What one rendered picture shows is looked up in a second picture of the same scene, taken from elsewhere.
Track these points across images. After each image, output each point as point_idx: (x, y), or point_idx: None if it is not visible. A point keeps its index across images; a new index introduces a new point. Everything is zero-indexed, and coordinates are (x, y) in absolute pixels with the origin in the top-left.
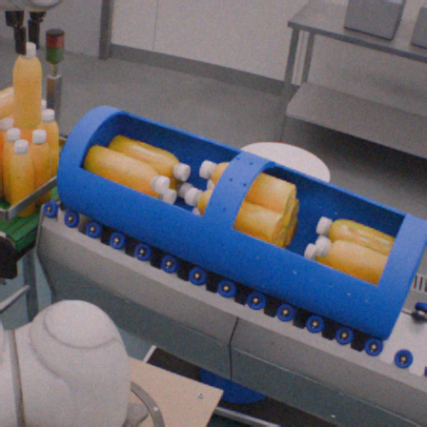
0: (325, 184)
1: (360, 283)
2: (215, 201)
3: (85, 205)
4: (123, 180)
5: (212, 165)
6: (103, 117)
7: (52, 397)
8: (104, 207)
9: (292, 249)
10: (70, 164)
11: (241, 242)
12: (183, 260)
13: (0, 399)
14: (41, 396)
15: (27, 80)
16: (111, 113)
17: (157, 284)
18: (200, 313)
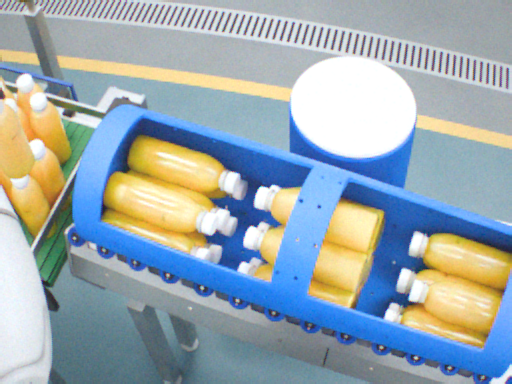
0: (415, 202)
1: (463, 349)
2: (282, 269)
3: (120, 253)
4: (160, 225)
5: (268, 197)
6: (112, 148)
7: None
8: (145, 261)
9: (381, 246)
10: (87, 218)
11: (321, 309)
12: None
13: None
14: None
15: (3, 141)
16: (120, 137)
17: (228, 314)
18: (284, 341)
